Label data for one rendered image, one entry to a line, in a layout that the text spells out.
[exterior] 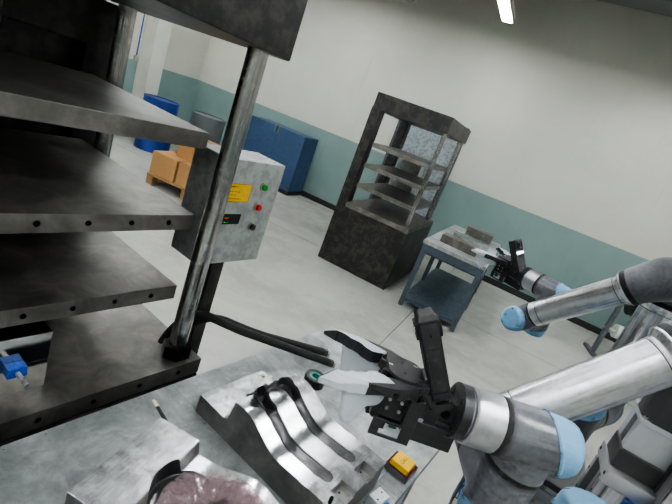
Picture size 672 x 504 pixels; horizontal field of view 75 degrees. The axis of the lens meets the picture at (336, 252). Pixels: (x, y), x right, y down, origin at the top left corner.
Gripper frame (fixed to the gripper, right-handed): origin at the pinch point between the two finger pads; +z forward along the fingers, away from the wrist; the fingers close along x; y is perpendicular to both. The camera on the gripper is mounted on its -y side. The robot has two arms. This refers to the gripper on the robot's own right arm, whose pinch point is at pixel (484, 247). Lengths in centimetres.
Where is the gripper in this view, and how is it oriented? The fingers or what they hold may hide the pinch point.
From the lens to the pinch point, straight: 171.1
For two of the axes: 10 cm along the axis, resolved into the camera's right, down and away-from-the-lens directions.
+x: 8.2, -0.4, 5.8
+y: -2.3, 9.0, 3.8
